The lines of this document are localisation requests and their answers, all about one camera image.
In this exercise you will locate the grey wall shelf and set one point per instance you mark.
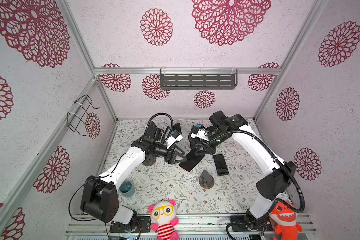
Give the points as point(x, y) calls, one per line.
point(198, 81)

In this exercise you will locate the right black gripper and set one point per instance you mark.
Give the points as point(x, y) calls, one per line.
point(205, 147)

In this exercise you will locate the round wooden phone stand centre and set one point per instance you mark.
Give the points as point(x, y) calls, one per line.
point(206, 180)

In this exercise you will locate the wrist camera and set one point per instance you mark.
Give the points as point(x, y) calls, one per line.
point(174, 137)
point(199, 133)

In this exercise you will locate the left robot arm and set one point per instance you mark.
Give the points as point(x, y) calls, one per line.
point(100, 194)

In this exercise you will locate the black wire wall rack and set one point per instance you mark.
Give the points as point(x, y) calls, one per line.
point(78, 117)

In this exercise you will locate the red shark plush toy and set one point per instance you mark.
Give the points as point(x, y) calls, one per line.
point(286, 222)

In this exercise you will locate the teal ceramic cup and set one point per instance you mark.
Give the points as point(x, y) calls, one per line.
point(127, 189)

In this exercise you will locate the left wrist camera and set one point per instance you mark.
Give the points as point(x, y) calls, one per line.
point(174, 137)

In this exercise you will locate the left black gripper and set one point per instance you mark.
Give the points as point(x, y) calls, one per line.
point(170, 153)

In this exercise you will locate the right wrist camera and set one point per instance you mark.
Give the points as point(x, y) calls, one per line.
point(199, 133)

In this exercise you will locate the white pink plush doll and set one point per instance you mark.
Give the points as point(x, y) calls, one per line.
point(163, 220)

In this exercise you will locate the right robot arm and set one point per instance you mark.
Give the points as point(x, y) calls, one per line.
point(278, 174)

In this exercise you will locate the black phone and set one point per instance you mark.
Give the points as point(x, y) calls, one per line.
point(192, 160)
point(177, 128)
point(220, 164)
point(195, 141)

